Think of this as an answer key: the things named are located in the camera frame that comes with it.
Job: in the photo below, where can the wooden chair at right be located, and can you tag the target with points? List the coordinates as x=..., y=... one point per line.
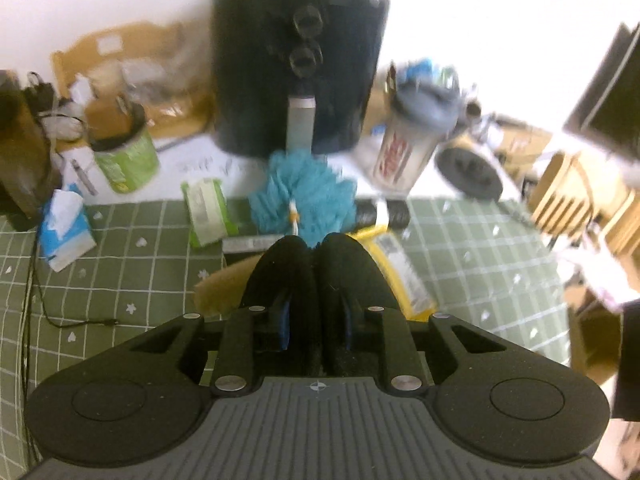
x=575, y=191

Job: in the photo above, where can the blue tissue pack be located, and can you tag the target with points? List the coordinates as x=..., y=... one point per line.
x=65, y=233

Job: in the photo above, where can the black air fryer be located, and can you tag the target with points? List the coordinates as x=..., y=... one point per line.
x=268, y=53

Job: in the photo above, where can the green tablecloth with grid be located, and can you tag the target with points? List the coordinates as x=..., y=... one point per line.
x=481, y=261

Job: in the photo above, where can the black kettle base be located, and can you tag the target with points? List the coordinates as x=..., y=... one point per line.
x=469, y=173

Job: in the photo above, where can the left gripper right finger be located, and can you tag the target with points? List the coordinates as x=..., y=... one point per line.
x=363, y=331

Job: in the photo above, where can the green wet wipes pack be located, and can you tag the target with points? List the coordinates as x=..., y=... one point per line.
x=208, y=212

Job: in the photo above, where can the black electric kettle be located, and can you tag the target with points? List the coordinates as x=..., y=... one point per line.
x=28, y=175

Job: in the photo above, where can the black garbage bag roll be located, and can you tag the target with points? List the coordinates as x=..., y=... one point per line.
x=390, y=214

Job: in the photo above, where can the teal bath loofah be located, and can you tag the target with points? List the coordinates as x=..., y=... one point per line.
x=305, y=197

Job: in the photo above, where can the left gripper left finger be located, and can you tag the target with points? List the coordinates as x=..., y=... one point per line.
x=251, y=346

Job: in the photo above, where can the cardboard box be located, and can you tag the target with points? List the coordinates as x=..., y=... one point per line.
x=222, y=292

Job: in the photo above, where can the green lidded canister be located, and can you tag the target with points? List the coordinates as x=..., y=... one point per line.
x=123, y=149

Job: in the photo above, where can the yellow snack packet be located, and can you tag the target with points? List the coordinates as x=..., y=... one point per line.
x=415, y=302

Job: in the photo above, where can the shaker bottle grey lid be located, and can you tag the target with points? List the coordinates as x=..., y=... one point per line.
x=424, y=105

